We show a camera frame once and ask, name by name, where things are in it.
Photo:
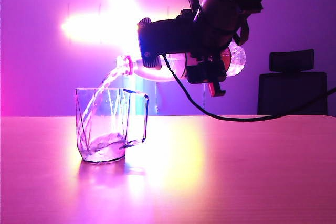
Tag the horizontal neon light bar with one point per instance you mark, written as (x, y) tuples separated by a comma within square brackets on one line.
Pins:
[(99, 28)]

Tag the vertical neon light tube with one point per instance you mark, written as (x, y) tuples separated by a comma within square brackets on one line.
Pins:
[(138, 98)]

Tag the black office chair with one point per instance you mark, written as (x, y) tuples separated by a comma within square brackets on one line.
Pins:
[(294, 95)]

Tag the clear plastic mineral water bottle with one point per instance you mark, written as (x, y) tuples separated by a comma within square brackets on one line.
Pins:
[(157, 73)]

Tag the clear faceted glass mug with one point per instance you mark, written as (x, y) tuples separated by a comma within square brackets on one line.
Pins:
[(101, 145)]

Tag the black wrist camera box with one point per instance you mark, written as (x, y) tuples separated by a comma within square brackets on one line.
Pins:
[(149, 40)]

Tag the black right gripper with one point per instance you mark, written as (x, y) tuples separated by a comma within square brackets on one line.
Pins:
[(199, 35)]

